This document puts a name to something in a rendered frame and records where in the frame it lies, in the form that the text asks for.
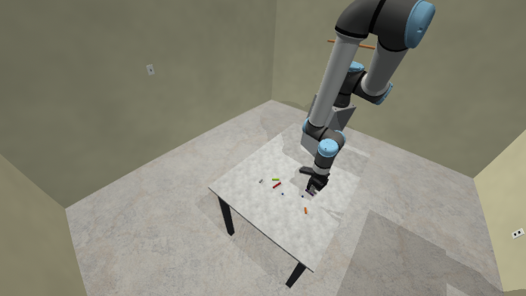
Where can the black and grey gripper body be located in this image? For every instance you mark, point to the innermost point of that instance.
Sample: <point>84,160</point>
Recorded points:
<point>318,181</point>

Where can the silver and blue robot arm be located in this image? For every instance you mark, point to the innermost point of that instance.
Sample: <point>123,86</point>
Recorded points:
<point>399,25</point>

